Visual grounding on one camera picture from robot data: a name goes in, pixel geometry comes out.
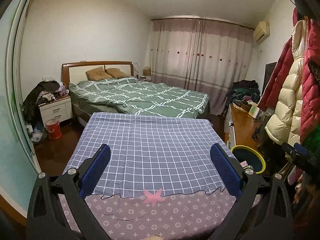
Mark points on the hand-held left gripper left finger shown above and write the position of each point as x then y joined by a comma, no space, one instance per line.
96,170

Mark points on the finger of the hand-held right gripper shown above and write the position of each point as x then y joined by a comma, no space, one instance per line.
303,151
291,152

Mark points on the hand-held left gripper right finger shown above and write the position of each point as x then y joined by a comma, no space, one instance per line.
225,170

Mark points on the yellow rim trash bin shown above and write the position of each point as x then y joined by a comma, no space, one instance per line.
250,155

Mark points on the wooden desk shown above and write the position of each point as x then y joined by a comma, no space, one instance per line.
243,127

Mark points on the cream puffer jacket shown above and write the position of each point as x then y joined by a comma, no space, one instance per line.
285,105

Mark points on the green desk calendar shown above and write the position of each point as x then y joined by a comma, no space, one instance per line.
255,110

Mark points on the red plastic bucket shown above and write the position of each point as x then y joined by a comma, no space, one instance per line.
53,131

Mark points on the red dotted puffer jacket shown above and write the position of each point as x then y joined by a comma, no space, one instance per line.
310,92

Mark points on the checked purple tablecloth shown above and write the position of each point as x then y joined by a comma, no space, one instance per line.
155,142

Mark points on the clear plastic bag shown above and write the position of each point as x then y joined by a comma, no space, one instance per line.
37,136

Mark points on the white wooden nightstand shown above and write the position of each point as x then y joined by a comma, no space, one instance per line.
56,110

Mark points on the dark red jacket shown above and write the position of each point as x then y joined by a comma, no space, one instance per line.
277,80

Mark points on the black television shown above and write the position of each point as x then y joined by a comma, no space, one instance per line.
269,77

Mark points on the pile of dark clothes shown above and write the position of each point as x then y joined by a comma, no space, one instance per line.
242,90

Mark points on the green checked duvet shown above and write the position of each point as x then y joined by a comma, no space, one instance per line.
140,97

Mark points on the pile of small clothes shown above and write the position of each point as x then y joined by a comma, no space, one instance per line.
50,96

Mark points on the brown pillow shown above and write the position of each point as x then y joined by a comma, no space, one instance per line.
117,73
97,74

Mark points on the wooden bed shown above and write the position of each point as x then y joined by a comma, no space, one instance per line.
82,68

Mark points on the brown tissue box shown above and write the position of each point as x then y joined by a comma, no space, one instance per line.
147,71

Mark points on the glass wardrobe sliding door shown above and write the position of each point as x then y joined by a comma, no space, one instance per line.
15,92

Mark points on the pink beige curtain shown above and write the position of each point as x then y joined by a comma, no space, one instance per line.
200,55

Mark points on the beige air conditioner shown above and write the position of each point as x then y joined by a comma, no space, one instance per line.
261,31

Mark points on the white wall socket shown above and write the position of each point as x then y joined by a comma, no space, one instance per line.
49,78

